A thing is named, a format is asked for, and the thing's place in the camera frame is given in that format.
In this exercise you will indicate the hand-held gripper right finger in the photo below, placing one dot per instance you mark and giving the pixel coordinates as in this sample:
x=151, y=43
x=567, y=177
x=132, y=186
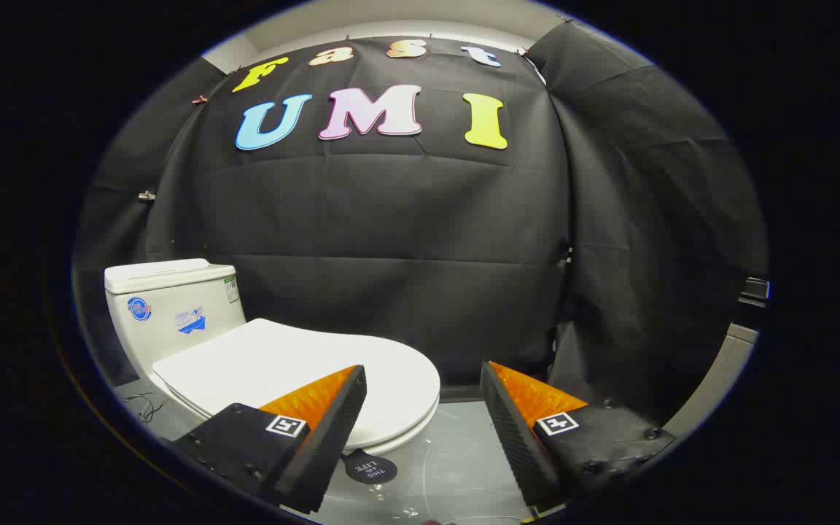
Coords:
x=515, y=437

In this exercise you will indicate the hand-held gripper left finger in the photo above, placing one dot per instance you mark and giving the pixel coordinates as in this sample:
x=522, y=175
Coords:
x=332, y=445

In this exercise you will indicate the white toilet lid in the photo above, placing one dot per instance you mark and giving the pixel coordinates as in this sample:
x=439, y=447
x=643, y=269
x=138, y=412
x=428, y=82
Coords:
x=281, y=364

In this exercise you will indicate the white toilet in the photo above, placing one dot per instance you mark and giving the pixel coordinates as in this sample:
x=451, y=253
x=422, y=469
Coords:
x=165, y=292

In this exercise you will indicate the black backdrop cloth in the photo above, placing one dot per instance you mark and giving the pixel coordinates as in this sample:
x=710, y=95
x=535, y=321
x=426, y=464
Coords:
x=391, y=219

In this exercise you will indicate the metal clip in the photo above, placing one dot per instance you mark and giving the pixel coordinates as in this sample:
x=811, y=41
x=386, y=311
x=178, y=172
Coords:
x=146, y=195

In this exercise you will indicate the grey frame post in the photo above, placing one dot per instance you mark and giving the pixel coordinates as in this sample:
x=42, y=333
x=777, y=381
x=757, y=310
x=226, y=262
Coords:
x=719, y=372

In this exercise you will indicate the black bracket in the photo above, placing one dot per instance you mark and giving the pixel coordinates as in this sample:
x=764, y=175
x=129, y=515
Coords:
x=754, y=292

